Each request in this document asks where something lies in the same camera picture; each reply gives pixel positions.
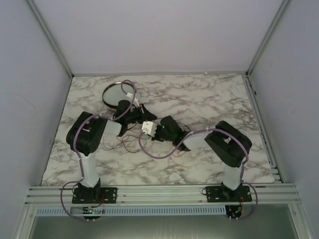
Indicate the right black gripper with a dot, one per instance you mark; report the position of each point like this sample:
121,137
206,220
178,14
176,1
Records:
155,137

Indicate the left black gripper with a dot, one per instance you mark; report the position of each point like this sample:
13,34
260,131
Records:
145,114

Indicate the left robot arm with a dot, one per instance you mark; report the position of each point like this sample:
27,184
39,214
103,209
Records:
84,138

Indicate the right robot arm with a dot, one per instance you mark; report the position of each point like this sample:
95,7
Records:
229,144

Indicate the round brown rimmed plate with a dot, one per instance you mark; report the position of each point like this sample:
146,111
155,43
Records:
116,92

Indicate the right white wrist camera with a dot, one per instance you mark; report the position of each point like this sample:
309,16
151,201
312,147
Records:
149,128

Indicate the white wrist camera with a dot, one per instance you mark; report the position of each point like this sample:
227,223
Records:
149,128
133,99

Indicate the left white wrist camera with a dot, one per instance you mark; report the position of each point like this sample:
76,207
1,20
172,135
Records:
133,99

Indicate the grey slotted cable duct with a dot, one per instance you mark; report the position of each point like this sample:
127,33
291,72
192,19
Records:
132,211

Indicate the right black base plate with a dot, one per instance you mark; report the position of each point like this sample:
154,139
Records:
214,194

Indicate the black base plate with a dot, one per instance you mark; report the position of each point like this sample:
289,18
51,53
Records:
214,194
107,195

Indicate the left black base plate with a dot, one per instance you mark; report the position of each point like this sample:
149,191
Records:
107,195

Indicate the left aluminium corner post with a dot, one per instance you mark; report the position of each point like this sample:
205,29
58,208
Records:
50,37

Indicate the aluminium corner post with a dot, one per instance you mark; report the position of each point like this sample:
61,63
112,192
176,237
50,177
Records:
268,36
50,37

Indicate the aluminium front rail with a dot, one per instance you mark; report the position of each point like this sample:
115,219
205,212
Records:
160,195

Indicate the right aluminium corner post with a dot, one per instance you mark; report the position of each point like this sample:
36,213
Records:
268,36

